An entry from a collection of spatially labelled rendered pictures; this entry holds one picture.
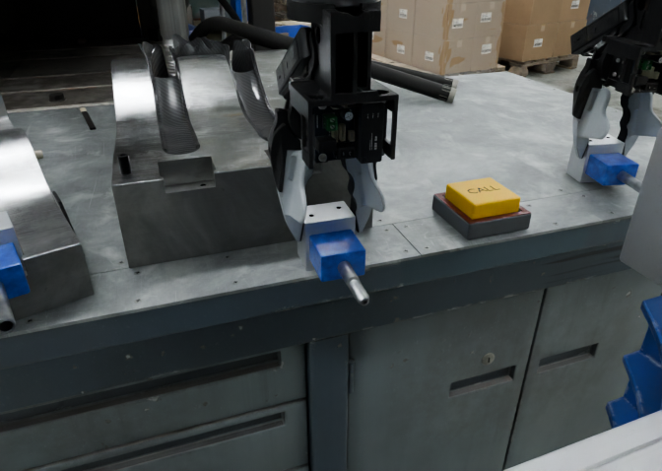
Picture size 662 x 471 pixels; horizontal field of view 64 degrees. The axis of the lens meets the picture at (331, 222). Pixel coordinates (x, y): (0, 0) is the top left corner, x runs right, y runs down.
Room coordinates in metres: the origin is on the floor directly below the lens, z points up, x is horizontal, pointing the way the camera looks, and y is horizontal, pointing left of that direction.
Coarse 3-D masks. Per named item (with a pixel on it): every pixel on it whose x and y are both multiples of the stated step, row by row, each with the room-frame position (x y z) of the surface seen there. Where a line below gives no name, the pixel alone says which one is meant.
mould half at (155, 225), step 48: (144, 96) 0.69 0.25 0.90; (192, 96) 0.70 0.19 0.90; (144, 144) 0.55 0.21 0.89; (240, 144) 0.54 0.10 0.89; (144, 192) 0.44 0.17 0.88; (192, 192) 0.46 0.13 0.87; (240, 192) 0.47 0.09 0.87; (336, 192) 0.50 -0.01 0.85; (144, 240) 0.44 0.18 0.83; (192, 240) 0.46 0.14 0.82; (240, 240) 0.47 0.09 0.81; (288, 240) 0.49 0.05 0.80
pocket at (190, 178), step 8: (176, 160) 0.50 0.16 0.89; (184, 160) 0.50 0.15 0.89; (192, 160) 0.50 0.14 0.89; (200, 160) 0.51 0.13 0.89; (208, 160) 0.51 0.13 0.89; (160, 168) 0.49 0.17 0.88; (168, 168) 0.49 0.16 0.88; (176, 168) 0.50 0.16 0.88; (184, 168) 0.50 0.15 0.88; (192, 168) 0.50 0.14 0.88; (200, 168) 0.50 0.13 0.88; (208, 168) 0.51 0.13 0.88; (168, 176) 0.49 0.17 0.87; (176, 176) 0.50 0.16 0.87; (184, 176) 0.50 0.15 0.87; (192, 176) 0.50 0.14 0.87; (200, 176) 0.50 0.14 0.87; (208, 176) 0.51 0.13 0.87; (168, 184) 0.49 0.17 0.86; (176, 184) 0.50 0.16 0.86; (184, 184) 0.50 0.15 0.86; (192, 184) 0.50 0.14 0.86; (200, 184) 0.50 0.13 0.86; (208, 184) 0.50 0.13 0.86; (168, 192) 0.45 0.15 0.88
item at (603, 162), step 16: (592, 144) 0.64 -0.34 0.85; (608, 144) 0.65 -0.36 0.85; (624, 144) 0.65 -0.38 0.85; (576, 160) 0.66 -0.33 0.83; (592, 160) 0.63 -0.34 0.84; (608, 160) 0.62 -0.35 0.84; (624, 160) 0.62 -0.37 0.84; (576, 176) 0.65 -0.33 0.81; (592, 176) 0.63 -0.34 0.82; (608, 176) 0.60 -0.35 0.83; (624, 176) 0.59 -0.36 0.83
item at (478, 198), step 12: (468, 180) 0.57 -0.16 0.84; (480, 180) 0.57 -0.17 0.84; (492, 180) 0.57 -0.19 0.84; (456, 192) 0.54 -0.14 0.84; (468, 192) 0.53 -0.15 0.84; (480, 192) 0.53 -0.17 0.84; (492, 192) 0.53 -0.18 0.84; (504, 192) 0.53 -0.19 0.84; (456, 204) 0.53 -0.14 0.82; (468, 204) 0.51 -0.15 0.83; (480, 204) 0.51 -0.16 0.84; (492, 204) 0.51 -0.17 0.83; (504, 204) 0.51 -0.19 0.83; (516, 204) 0.52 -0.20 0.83; (480, 216) 0.51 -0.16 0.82
